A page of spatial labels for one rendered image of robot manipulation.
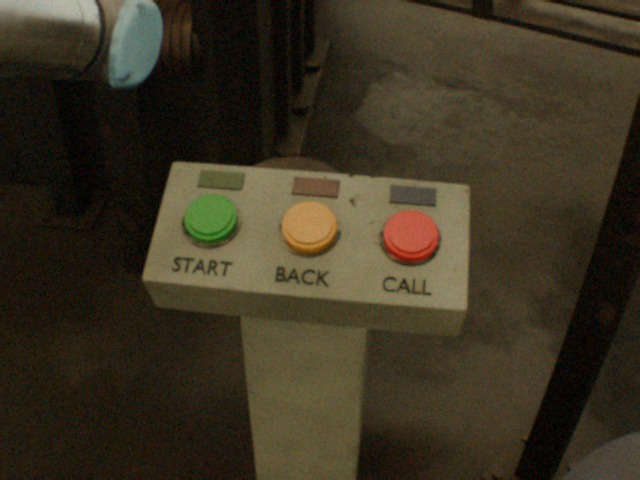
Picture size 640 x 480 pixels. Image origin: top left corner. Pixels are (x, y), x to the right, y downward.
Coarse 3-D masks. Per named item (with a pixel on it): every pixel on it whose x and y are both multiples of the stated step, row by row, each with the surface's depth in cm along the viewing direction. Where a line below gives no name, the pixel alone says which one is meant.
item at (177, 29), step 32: (160, 0) 109; (192, 32) 107; (160, 64) 109; (192, 64) 109; (96, 96) 115; (128, 96) 115; (128, 128) 118; (160, 128) 128; (128, 160) 123; (160, 160) 130; (128, 192) 127; (160, 192) 132; (128, 224) 132; (128, 256) 137
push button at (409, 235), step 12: (396, 216) 55; (408, 216) 55; (420, 216) 55; (384, 228) 55; (396, 228) 54; (408, 228) 54; (420, 228) 54; (432, 228) 54; (384, 240) 54; (396, 240) 54; (408, 240) 54; (420, 240) 54; (432, 240) 54; (396, 252) 54; (408, 252) 53; (420, 252) 53
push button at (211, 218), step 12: (192, 204) 56; (204, 204) 56; (216, 204) 56; (228, 204) 56; (192, 216) 55; (204, 216) 55; (216, 216) 55; (228, 216) 55; (192, 228) 55; (204, 228) 55; (216, 228) 55; (228, 228) 55; (204, 240) 55; (216, 240) 55
